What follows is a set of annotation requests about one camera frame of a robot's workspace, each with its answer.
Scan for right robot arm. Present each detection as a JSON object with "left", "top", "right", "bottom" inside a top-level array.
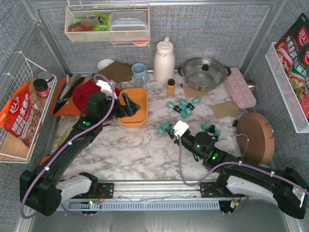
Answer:
[{"left": 159, "top": 121, "right": 309, "bottom": 219}]

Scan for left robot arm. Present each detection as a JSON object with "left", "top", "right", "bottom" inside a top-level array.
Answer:
[{"left": 19, "top": 92, "right": 141, "bottom": 216}]

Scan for orange storage basket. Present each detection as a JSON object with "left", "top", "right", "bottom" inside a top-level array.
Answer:
[{"left": 118, "top": 88, "right": 148, "bottom": 128}]

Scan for black lid coffee capsule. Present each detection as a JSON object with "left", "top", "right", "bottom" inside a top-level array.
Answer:
[
  {"left": 173, "top": 105, "right": 182, "bottom": 113},
  {"left": 186, "top": 103, "right": 195, "bottom": 110}
]

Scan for clear small glass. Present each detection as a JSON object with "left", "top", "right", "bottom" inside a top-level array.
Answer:
[{"left": 134, "top": 79, "right": 145, "bottom": 89}]

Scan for brown olive cloth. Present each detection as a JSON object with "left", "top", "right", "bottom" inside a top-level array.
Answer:
[{"left": 99, "top": 61, "right": 132, "bottom": 83}]

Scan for light blue mug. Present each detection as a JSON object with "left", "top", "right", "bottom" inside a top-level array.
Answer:
[{"left": 131, "top": 63, "right": 148, "bottom": 83}]

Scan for white small bowl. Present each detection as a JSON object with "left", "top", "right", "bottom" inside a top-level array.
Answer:
[{"left": 97, "top": 59, "right": 114, "bottom": 71}]

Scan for red cloth hat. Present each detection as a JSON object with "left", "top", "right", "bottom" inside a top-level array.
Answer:
[{"left": 72, "top": 79, "right": 121, "bottom": 116}]

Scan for brown cork mat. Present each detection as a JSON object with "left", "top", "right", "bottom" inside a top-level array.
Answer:
[
  {"left": 183, "top": 85, "right": 209, "bottom": 99},
  {"left": 211, "top": 101, "right": 240, "bottom": 119}
]

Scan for orange juice bottle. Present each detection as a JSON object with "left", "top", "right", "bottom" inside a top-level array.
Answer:
[{"left": 167, "top": 79, "right": 175, "bottom": 96}]

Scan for orange plastic tray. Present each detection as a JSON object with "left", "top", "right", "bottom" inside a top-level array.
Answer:
[{"left": 49, "top": 77, "right": 81, "bottom": 117}]

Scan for white thermos jug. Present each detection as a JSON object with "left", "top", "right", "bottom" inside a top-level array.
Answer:
[{"left": 154, "top": 37, "right": 175, "bottom": 84}]

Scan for black blade kitchen knife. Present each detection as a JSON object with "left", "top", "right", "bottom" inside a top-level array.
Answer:
[{"left": 52, "top": 76, "right": 84, "bottom": 116}]

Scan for stainless steel pot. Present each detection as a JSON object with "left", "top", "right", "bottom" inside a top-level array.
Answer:
[{"left": 177, "top": 58, "right": 231, "bottom": 91}]

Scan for clear plastic food containers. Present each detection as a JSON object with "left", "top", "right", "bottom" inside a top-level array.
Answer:
[{"left": 110, "top": 11, "right": 148, "bottom": 41}]

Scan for silver lid glass jar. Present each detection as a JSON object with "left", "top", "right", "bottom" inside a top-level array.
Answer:
[{"left": 38, "top": 71, "right": 54, "bottom": 88}]

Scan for pink egg tray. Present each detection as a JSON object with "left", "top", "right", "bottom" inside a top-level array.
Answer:
[{"left": 224, "top": 67, "right": 256, "bottom": 109}]

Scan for amber liquid bottle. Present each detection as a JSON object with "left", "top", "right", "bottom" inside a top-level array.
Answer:
[{"left": 68, "top": 19, "right": 98, "bottom": 32}]

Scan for dark lid glass jar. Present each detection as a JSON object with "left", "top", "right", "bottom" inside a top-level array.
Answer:
[{"left": 33, "top": 79, "right": 50, "bottom": 98}]

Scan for round wooden board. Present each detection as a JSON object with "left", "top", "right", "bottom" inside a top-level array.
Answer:
[{"left": 236, "top": 113, "right": 275, "bottom": 165}]

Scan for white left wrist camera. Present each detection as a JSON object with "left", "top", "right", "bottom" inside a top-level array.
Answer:
[{"left": 96, "top": 80, "right": 112, "bottom": 96}]

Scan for cream handle knife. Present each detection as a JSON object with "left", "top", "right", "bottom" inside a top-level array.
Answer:
[{"left": 59, "top": 74, "right": 75, "bottom": 99}]

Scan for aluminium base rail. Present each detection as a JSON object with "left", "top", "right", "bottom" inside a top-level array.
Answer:
[{"left": 26, "top": 180, "right": 249, "bottom": 213}]

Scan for cream wall shelf basket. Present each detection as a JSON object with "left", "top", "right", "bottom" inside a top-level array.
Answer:
[{"left": 64, "top": 3, "right": 150, "bottom": 46}]

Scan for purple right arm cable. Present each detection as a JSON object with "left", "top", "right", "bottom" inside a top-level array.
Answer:
[{"left": 178, "top": 135, "right": 309, "bottom": 196}]

